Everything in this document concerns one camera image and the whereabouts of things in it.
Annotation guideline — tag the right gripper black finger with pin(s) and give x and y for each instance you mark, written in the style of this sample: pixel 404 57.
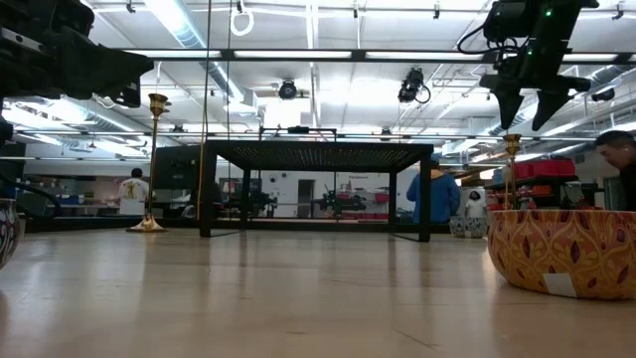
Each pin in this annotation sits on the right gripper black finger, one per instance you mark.
pixel 509 104
pixel 546 104

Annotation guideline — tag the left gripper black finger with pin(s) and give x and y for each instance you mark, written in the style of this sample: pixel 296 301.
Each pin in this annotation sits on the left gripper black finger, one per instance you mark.
pixel 130 94
pixel 99 69

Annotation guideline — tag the tallest brass candlestick holder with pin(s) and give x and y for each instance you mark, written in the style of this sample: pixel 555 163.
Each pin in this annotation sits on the tallest brass candlestick holder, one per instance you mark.
pixel 157 104

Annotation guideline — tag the medium brass candlestick holder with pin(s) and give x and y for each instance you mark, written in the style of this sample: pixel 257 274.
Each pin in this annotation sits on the medium brass candlestick holder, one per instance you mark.
pixel 512 141

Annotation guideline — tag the teal white floral candle tin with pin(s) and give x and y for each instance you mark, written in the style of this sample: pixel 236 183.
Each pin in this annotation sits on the teal white floral candle tin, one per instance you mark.
pixel 467 228

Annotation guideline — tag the orange leaf patterned candle tin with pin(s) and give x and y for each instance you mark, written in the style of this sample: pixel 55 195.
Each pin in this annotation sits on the orange leaf patterned candle tin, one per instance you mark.
pixel 561 248

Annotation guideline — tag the red blue patterned candle tin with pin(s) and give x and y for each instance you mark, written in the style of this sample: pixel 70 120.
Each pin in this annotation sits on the red blue patterned candle tin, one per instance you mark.
pixel 7 233

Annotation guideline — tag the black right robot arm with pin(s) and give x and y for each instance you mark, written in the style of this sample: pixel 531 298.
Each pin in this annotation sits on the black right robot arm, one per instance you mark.
pixel 551 20

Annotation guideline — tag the black background robot arm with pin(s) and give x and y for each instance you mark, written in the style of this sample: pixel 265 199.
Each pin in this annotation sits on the black background robot arm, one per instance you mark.
pixel 343 201

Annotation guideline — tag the rack with red bins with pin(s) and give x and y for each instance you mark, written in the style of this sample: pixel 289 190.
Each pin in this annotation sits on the rack with red bins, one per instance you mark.
pixel 541 168

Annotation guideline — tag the black monitor box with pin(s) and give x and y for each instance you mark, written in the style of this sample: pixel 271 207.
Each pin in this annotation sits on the black monitor box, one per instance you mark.
pixel 174 166

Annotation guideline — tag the person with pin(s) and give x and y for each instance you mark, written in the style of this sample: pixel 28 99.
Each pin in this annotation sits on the person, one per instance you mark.
pixel 437 191
pixel 474 201
pixel 133 191
pixel 621 164

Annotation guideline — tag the black perforated metal shelf riser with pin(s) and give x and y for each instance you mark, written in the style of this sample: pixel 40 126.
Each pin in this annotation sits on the black perforated metal shelf riser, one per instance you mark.
pixel 318 155

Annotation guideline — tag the small black frame camera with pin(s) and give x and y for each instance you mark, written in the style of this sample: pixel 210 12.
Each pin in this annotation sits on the small black frame camera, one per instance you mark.
pixel 603 94

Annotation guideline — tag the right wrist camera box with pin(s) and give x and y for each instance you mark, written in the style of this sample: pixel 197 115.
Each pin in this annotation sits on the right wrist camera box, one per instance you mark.
pixel 504 20

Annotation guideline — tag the silver ventilation duct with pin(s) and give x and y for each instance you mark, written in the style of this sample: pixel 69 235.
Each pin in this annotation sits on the silver ventilation duct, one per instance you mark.
pixel 186 30

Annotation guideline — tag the round black overhead camera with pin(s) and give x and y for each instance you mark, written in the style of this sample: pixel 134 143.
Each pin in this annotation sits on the round black overhead camera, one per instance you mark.
pixel 287 89

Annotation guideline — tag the black aluminium table frame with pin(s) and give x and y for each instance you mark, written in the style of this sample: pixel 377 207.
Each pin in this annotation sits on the black aluminium table frame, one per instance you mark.
pixel 358 54

